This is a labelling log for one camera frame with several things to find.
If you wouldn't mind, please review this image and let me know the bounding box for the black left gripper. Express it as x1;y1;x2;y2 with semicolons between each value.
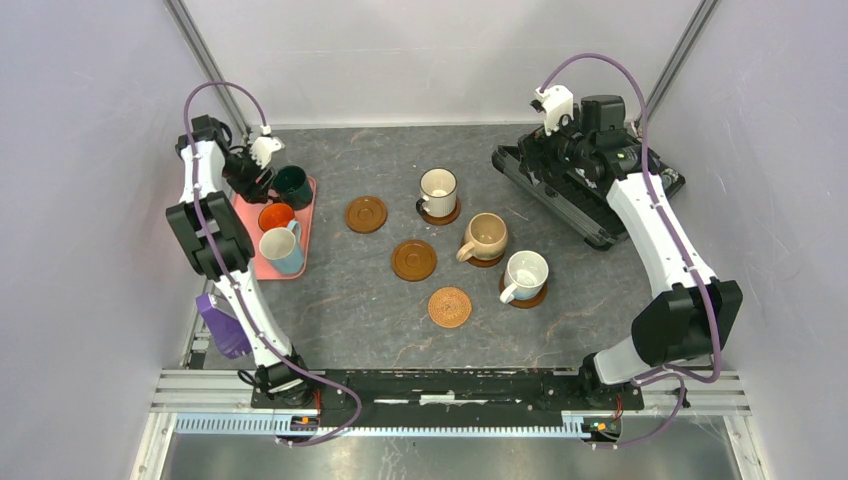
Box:
222;145;278;206

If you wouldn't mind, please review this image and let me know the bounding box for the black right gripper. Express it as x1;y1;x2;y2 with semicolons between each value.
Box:
518;104;594;186

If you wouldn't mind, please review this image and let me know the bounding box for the pink tray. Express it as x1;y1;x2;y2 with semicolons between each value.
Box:
233;176;318;281

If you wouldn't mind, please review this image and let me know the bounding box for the dark green mug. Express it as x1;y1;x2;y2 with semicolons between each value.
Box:
272;165;314;211

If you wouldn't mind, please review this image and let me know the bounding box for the orange mug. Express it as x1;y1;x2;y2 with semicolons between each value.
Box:
257;202;295;232

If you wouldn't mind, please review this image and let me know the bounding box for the light blue mug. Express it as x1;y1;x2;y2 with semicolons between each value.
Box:
259;220;306;275

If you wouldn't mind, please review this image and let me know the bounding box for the beige mug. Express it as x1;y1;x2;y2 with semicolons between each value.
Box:
455;212;509;262

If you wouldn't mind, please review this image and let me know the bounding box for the cream mug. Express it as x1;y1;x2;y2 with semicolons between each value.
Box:
416;168;458;217

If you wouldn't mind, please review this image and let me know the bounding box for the white mug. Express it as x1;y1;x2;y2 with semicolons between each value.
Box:
499;250;549;304

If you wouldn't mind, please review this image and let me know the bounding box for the brown wooden coaster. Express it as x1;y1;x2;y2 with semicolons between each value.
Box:
467;253;505;268
344;196;388;234
390;239;438;282
499;274;549;309
416;199;461;226

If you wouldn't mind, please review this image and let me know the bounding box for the woven rattan coaster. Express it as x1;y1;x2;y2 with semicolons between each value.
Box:
427;286;473;328

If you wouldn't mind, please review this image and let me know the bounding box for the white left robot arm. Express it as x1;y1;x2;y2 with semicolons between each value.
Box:
166;115;314;408

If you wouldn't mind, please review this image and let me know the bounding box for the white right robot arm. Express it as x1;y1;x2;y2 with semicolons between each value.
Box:
517;86;742;408

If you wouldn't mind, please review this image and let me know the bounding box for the black poker chip case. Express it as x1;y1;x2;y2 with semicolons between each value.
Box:
491;129;686;252

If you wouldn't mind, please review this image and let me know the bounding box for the purple plastic stand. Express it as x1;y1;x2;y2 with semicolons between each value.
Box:
195;293;251;359

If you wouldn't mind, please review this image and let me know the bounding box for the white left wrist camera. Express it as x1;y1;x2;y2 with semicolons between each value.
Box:
249;125;285;168

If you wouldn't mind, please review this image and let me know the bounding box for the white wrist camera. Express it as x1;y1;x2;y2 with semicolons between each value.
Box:
531;85;574;136
249;125;285;168

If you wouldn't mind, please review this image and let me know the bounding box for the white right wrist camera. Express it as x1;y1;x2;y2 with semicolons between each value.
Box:
531;85;574;136

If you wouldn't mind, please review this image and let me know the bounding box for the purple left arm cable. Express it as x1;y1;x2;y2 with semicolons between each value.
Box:
183;80;364;448

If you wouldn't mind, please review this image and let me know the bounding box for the aluminium frame rail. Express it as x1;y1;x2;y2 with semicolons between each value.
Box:
152;370;751;439

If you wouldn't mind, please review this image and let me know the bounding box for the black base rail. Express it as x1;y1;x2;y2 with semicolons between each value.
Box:
250;368;645;429

